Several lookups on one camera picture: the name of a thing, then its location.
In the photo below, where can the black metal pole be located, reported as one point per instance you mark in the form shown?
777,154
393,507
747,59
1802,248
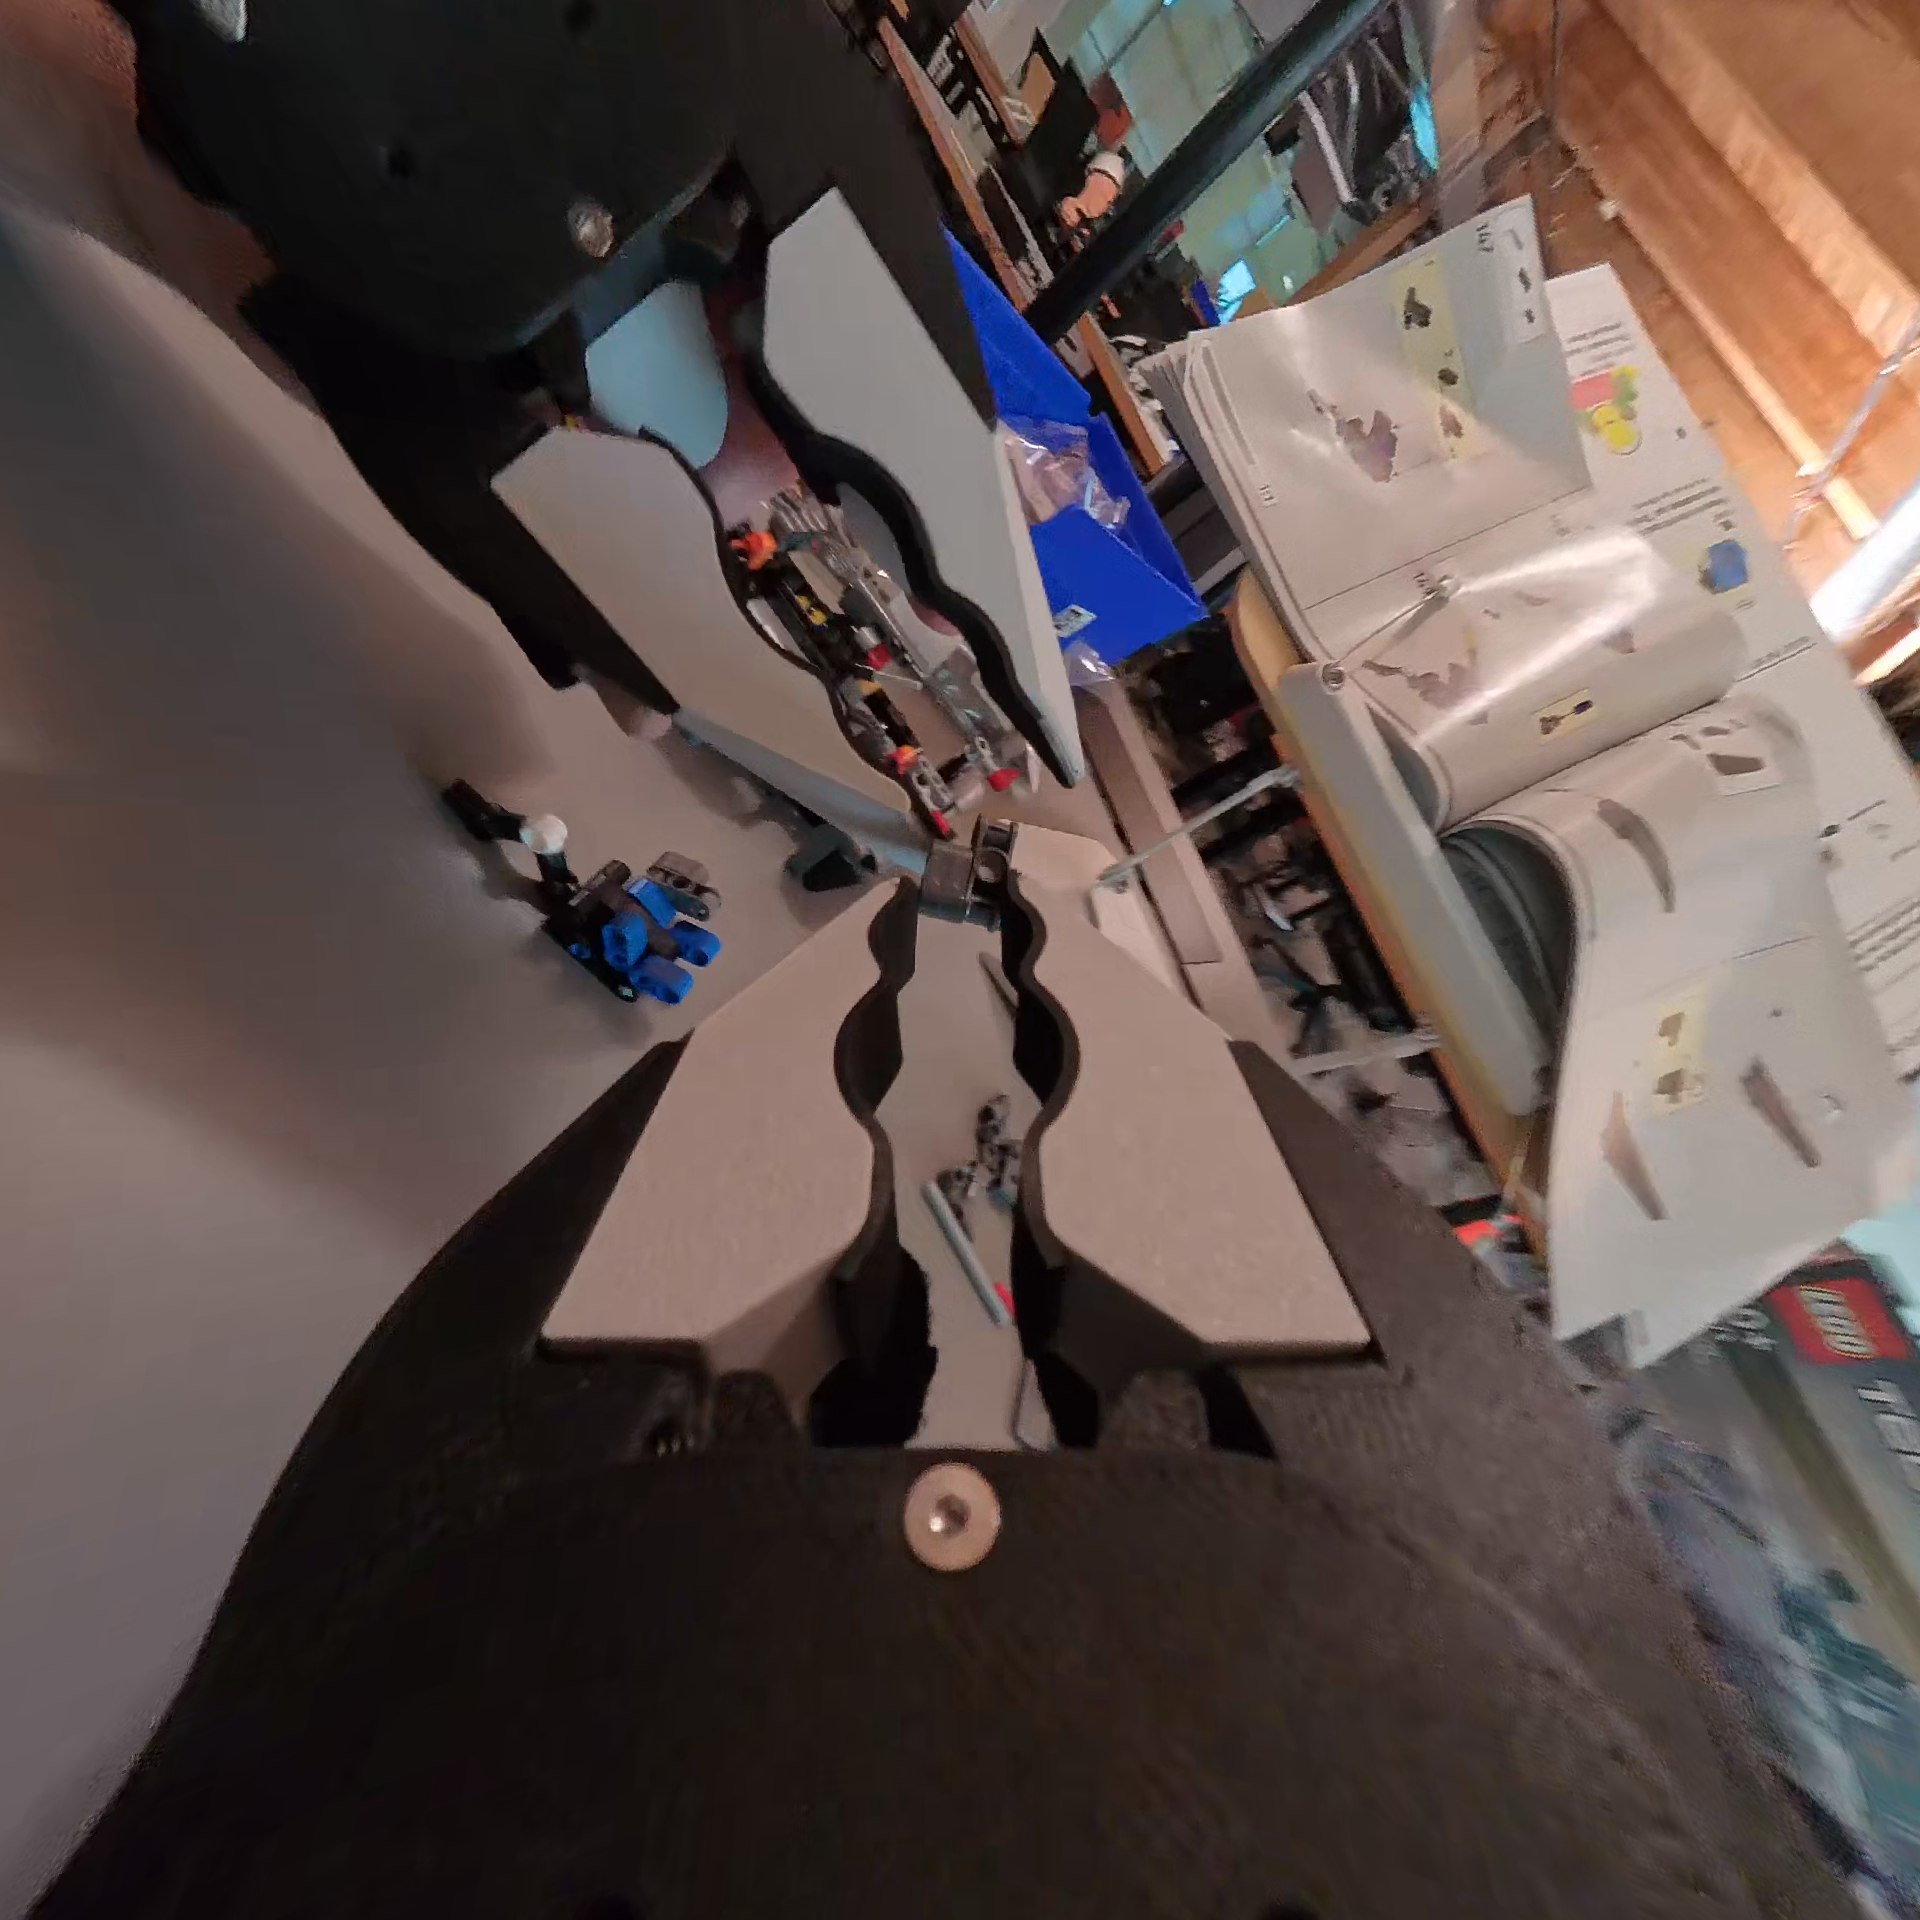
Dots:
1200,150

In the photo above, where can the large lego vehicle model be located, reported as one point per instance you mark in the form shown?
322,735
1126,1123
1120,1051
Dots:
885,662

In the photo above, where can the cluster of dark grey lego pieces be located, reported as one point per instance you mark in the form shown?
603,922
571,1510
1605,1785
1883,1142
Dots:
990,1149

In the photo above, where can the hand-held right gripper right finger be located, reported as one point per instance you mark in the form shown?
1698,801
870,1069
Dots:
1184,1201

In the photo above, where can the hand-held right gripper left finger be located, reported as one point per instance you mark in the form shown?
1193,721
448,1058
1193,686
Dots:
720,1184

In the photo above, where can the blue storage bin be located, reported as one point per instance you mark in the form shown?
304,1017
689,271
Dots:
1109,578

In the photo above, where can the lego set box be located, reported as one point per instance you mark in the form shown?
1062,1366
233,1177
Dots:
1844,1394

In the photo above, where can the open lego instruction booklet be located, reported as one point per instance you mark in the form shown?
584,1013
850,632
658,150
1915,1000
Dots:
1499,376

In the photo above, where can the small dark grey lego connector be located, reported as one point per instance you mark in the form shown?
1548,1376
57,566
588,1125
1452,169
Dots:
961,886

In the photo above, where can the white book stand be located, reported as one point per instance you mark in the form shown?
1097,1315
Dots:
1395,840

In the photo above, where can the blue and black lego subassembly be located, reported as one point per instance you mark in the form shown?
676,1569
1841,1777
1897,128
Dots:
645,937

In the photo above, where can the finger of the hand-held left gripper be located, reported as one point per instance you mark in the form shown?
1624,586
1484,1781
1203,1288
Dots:
885,360
628,569

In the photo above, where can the clear plastic bag of parts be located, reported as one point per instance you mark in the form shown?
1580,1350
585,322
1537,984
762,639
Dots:
1059,473

